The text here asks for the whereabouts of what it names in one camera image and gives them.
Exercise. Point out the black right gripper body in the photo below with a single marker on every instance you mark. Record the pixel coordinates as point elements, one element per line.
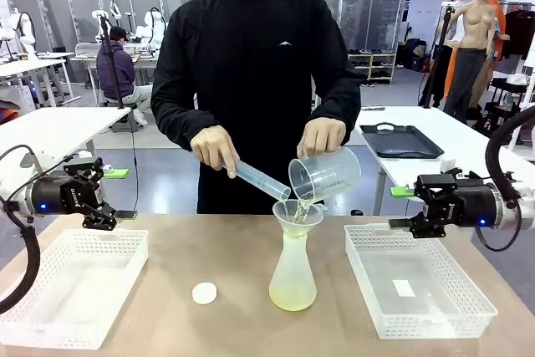
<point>468,206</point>

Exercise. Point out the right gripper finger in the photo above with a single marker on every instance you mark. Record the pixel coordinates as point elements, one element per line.
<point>428,226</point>
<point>434,185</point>

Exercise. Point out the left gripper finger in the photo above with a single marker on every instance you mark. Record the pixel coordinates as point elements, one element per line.
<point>100,217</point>
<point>85,169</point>

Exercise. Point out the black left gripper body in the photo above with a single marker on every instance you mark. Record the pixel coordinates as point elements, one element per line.
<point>58,196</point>

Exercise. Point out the white perforated plastic basket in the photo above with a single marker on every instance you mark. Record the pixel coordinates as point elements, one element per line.
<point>62,290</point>
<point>418,273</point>

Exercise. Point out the clear plastic measuring beaker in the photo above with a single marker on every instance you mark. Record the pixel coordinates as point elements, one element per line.
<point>330,173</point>

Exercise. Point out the white round flask stopper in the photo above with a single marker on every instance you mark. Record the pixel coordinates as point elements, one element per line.
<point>205,292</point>

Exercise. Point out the translucent plastic funnel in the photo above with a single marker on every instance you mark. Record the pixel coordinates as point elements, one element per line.
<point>297,223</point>

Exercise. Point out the translucent plastic conical flask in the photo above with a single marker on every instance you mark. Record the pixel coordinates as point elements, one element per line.
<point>292,282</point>

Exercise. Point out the clear tall measuring cylinder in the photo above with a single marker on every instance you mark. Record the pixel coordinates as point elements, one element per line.
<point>261,179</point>

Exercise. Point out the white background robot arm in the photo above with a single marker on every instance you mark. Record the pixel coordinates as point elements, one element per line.
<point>150,24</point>
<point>25,27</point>

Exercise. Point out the person's left forearm black sleeve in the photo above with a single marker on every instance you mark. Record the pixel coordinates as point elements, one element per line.
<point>344,110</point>

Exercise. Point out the person's right forearm black sleeve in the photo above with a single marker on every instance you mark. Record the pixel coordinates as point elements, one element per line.
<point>179,131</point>

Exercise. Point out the person's left hand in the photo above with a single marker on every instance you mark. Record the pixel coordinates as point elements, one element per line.
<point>324,133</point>

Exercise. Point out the person's right hand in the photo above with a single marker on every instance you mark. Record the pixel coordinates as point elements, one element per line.
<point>215,146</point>

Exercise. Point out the black plastic tray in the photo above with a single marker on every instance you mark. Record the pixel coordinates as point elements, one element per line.
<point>401,141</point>

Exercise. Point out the white side table with tray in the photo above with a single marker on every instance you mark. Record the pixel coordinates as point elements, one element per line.
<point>472,139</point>

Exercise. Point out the person in purple hoodie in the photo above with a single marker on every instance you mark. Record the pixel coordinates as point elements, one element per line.
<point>115,68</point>

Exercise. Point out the white shoe rack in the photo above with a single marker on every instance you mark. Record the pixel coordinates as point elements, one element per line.
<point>376,66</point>

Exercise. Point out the bare beige mannequin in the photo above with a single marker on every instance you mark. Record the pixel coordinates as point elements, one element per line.
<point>474,31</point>

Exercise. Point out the black garment on rack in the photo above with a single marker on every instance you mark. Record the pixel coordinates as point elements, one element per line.
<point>518,33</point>

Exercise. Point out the white mannequin head bust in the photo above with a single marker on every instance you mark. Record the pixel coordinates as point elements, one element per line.
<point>461,6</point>

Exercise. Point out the mannequin with bucket hat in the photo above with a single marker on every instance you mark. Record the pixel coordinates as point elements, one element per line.
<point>498,6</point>

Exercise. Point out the person in black sweater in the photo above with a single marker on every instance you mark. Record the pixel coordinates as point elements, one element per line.
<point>251,60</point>

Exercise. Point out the black camera stand pole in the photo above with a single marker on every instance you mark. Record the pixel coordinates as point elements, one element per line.
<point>113,64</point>
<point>439,52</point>

